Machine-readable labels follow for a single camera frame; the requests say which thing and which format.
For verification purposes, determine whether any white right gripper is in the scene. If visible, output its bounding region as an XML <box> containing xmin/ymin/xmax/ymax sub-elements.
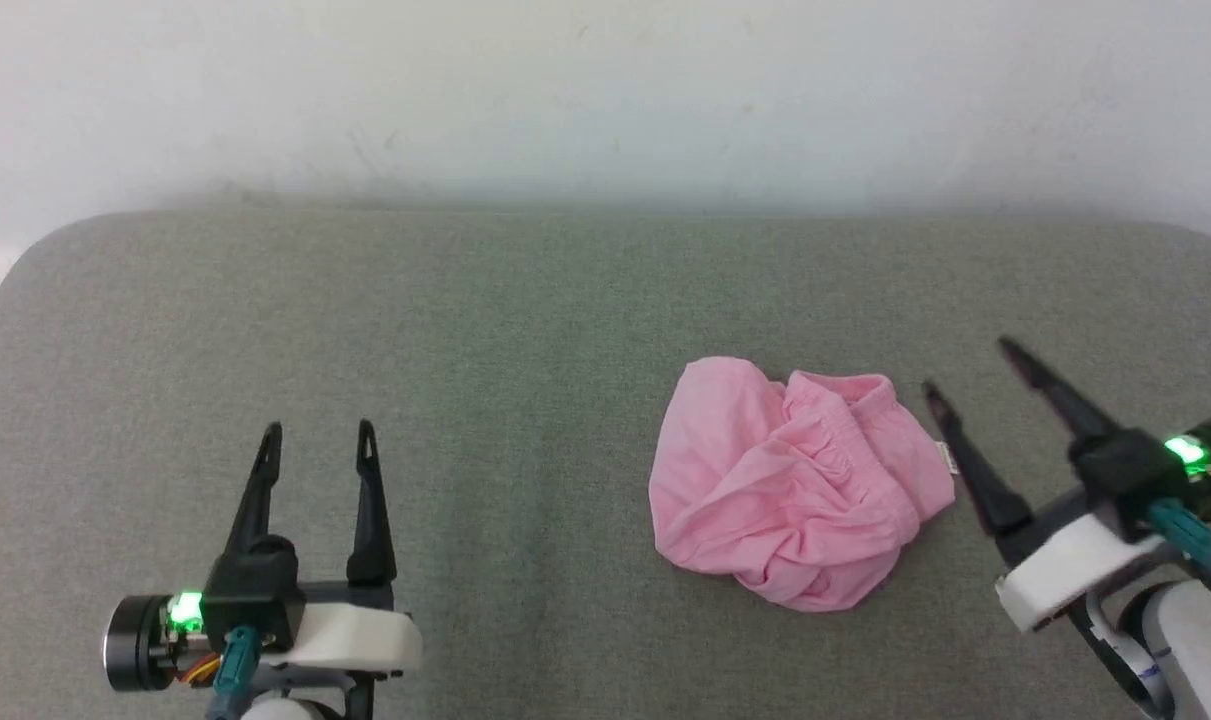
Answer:
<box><xmin>922</xmin><ymin>337</ymin><xmax>1167</xmax><ymax>634</ymax></box>

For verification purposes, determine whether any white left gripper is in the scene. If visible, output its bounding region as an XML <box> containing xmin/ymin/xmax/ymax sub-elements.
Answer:
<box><xmin>225</xmin><ymin>419</ymin><xmax>424</xmax><ymax>703</ymax></box>

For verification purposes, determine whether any pink garment with white label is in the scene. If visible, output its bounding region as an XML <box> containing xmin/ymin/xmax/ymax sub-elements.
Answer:
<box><xmin>648</xmin><ymin>356</ymin><xmax>958</xmax><ymax>613</ymax></box>

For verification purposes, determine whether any grey fabric sofa cushion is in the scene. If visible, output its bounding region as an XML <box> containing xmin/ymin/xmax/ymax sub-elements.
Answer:
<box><xmin>0</xmin><ymin>205</ymin><xmax>1211</xmax><ymax>720</ymax></box>

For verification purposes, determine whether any black cable with teal plug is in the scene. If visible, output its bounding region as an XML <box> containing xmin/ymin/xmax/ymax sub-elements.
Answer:
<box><xmin>205</xmin><ymin>626</ymin><xmax>263</xmax><ymax>720</ymax></box>
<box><xmin>1147</xmin><ymin>499</ymin><xmax>1211</xmax><ymax>591</ymax></box>

